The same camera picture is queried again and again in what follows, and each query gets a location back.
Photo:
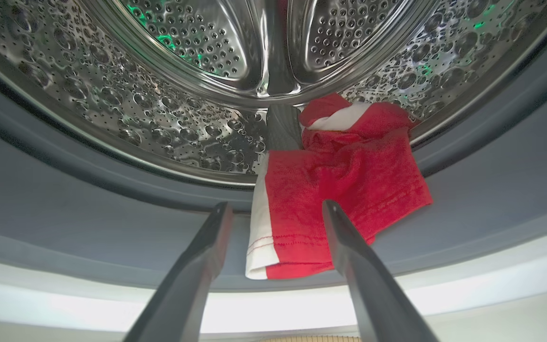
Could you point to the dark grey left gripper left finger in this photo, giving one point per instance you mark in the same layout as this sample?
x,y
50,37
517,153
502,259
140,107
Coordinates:
x,y
183,294

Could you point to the steel perforated washer drum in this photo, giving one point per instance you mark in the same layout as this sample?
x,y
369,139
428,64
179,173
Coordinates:
x,y
112,95

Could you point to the white front-load washing machine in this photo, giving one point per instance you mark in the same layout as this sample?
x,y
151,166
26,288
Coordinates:
x,y
64,304

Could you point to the cream perforated basket brown rim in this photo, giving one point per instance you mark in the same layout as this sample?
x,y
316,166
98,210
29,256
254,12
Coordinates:
x,y
302,339

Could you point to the red white basketball jersey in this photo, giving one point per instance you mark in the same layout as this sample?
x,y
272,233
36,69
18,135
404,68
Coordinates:
x,y
349,180

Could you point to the grey rubber door gasket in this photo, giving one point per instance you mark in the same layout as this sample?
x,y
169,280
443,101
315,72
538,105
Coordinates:
x,y
64,213

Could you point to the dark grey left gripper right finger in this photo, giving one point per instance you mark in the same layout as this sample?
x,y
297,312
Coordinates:
x,y
378,304

